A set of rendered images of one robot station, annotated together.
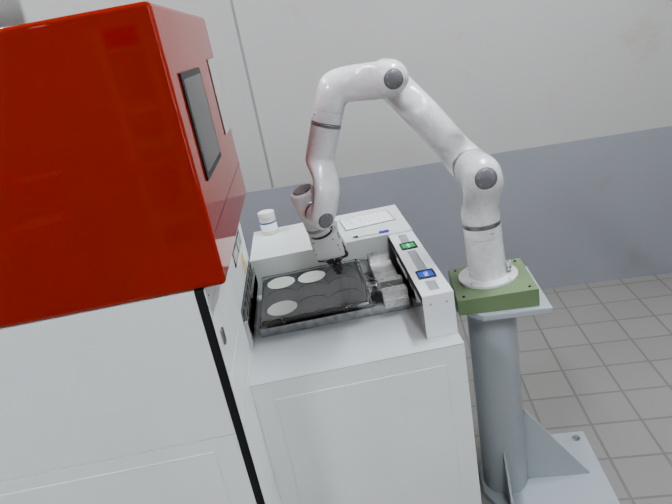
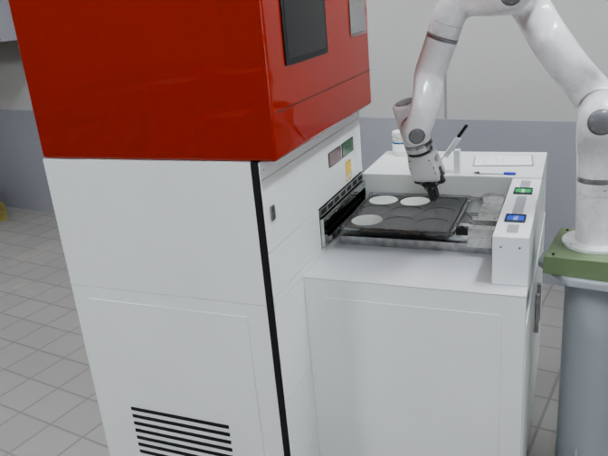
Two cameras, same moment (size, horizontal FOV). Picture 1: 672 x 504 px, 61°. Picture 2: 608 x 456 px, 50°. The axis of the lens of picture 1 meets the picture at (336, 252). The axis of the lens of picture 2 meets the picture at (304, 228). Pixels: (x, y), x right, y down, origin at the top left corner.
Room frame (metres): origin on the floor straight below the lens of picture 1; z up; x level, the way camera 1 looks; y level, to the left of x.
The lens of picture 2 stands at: (-0.19, -0.45, 1.60)
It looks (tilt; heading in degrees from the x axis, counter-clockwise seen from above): 20 degrees down; 25
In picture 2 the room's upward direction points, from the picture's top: 5 degrees counter-clockwise
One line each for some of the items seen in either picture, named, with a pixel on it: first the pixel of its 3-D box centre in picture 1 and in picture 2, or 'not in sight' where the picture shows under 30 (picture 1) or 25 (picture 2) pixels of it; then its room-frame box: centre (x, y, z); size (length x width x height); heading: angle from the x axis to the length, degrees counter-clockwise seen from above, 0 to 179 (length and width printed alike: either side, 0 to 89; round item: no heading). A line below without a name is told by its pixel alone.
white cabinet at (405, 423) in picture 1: (361, 388); (444, 334); (1.87, 0.00, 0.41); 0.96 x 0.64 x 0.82; 1
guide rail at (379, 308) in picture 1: (335, 317); (416, 242); (1.67, 0.04, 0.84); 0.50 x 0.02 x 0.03; 91
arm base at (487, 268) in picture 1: (484, 250); (599, 211); (1.68, -0.47, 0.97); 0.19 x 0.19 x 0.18
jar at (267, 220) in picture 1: (267, 222); (401, 142); (2.29, 0.26, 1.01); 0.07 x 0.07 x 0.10
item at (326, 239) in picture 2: (252, 303); (345, 211); (1.77, 0.32, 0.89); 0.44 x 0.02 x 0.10; 1
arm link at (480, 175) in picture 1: (479, 190); (601, 138); (1.65, -0.47, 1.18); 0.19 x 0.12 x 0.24; 179
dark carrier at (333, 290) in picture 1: (311, 289); (406, 212); (1.79, 0.11, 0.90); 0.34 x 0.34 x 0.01; 1
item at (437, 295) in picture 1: (419, 278); (518, 226); (1.73, -0.26, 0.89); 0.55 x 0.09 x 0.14; 1
